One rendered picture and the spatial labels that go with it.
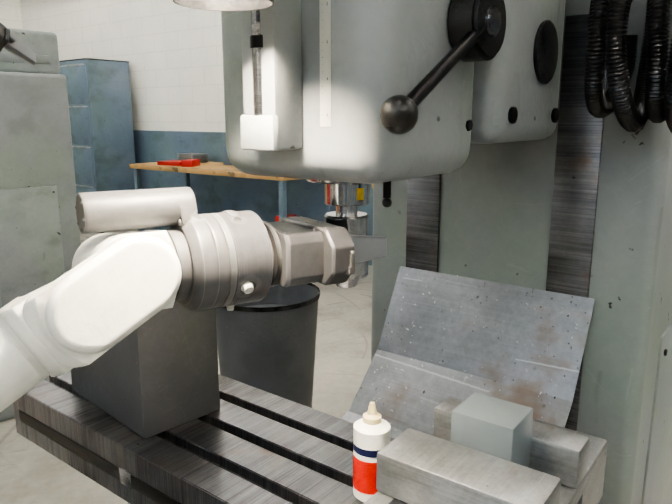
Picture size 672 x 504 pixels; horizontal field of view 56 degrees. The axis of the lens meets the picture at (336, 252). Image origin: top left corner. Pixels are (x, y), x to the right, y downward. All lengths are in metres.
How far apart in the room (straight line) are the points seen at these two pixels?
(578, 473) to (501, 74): 0.40
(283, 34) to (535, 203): 0.52
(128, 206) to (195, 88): 6.83
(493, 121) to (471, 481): 0.35
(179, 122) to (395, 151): 7.10
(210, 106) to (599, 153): 6.44
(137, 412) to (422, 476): 0.43
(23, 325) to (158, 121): 7.43
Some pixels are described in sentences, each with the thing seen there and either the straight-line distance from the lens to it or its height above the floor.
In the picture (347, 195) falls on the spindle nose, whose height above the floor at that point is 1.29.
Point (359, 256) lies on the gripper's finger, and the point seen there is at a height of 1.23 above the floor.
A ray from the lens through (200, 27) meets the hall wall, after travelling 7.33.
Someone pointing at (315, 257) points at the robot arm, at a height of 1.24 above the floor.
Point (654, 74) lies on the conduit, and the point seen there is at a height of 1.41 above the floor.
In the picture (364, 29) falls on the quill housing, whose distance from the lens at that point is 0.53.
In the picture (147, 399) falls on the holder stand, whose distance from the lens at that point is 0.86.
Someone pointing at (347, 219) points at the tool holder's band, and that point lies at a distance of 0.64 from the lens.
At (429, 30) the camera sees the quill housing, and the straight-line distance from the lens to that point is 0.59.
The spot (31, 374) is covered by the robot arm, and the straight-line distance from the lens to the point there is 0.54.
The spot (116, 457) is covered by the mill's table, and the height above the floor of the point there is 0.94.
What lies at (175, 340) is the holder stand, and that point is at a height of 1.08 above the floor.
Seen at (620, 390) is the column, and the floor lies 0.99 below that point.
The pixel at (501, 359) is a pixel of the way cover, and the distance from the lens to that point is 0.97.
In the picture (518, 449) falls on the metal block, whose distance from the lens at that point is 0.62.
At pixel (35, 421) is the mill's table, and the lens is 1.07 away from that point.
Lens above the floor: 1.37
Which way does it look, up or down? 12 degrees down
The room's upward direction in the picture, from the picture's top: straight up
